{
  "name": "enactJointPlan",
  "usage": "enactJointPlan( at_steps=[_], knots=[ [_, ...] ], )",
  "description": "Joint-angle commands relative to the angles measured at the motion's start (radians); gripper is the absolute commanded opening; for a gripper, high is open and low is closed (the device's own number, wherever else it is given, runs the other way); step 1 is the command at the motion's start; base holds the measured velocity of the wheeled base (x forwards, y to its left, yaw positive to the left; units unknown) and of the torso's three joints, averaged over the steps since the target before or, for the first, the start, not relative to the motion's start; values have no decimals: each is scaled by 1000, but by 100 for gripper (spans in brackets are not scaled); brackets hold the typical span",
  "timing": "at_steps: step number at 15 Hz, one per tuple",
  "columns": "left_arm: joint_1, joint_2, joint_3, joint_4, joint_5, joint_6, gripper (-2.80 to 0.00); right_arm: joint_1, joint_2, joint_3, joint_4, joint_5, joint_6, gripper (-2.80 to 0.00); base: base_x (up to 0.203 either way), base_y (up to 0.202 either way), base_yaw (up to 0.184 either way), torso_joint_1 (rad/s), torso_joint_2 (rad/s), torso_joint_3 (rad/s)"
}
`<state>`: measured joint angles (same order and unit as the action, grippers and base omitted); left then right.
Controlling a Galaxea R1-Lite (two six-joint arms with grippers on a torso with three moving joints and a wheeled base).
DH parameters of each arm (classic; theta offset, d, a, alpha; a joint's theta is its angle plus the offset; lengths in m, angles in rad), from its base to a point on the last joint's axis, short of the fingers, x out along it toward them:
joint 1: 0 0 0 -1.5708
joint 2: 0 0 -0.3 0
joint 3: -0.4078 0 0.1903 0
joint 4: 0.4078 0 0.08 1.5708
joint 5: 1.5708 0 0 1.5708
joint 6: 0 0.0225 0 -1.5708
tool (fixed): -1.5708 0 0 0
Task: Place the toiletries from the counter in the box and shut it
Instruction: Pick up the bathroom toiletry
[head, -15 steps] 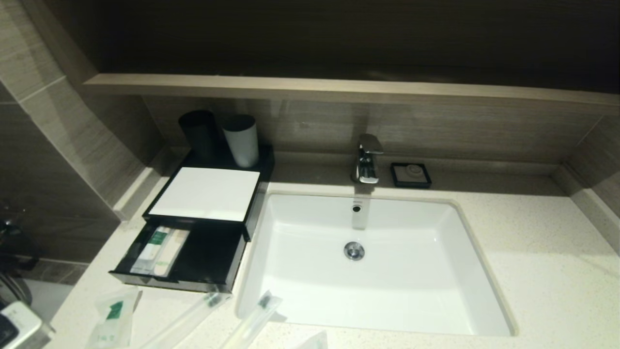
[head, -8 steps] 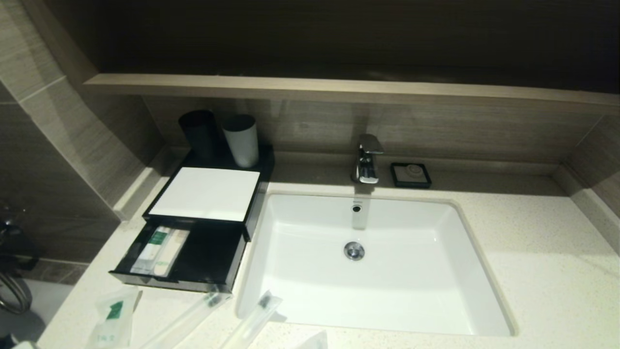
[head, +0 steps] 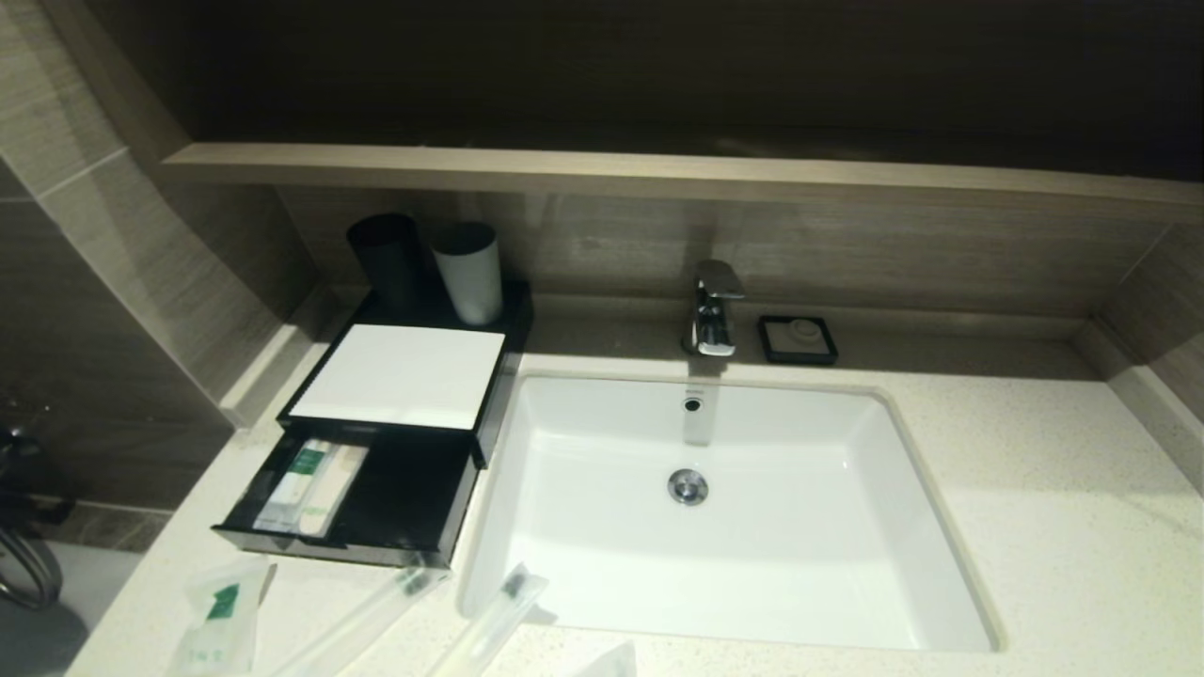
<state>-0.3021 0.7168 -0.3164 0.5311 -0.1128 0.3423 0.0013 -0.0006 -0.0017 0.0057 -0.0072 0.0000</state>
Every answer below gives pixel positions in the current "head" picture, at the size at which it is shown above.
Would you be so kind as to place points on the small round soap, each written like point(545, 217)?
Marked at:
point(804, 331)

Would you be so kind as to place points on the drawer packet with green label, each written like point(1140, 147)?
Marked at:
point(303, 465)

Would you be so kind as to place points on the black cup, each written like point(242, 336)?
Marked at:
point(384, 263)

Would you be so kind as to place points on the long clear toothbrush packet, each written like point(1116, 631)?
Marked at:
point(367, 616)

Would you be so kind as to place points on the white bathtub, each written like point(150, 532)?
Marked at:
point(85, 583)

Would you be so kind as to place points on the folded sachet with green label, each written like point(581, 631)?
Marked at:
point(221, 625)

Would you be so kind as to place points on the white cup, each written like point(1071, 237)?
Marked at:
point(468, 277)

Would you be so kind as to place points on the chrome sink drain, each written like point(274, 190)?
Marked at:
point(688, 486)

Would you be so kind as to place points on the chrome faucet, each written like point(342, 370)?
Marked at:
point(712, 315)

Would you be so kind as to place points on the black square soap dish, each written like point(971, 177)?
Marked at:
point(771, 353)

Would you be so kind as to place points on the black glossy storage box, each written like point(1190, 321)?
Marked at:
point(503, 376)

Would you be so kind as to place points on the long packet with green label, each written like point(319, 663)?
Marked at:
point(489, 621)

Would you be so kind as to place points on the wooden wall shelf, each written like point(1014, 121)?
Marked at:
point(658, 174)

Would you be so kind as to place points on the white ceramic sink basin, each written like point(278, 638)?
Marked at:
point(752, 545)

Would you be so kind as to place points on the dark bathtub tap fixture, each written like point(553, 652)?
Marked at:
point(23, 470)

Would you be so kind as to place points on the black pull-out drawer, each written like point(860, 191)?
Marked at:
point(404, 498)

